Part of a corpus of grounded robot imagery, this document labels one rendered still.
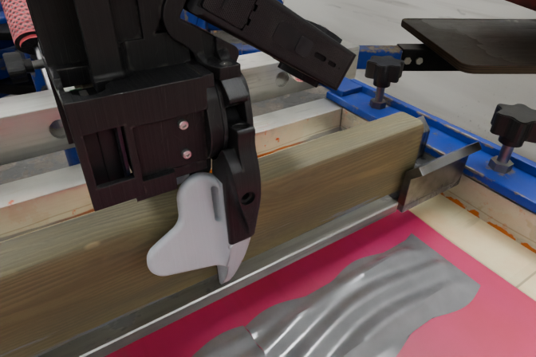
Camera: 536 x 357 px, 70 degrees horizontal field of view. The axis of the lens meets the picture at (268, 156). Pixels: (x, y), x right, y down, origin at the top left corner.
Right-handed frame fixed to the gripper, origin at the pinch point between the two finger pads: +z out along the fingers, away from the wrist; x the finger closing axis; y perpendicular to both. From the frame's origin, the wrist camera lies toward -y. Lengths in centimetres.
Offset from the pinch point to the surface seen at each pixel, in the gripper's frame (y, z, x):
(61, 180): 8.2, 1.8, -16.5
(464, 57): -71, 6, -27
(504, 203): -25.4, 2.4, 7.1
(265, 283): -3.3, 5.3, 1.2
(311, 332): -3.6, 4.9, 6.8
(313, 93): -173, 101, -198
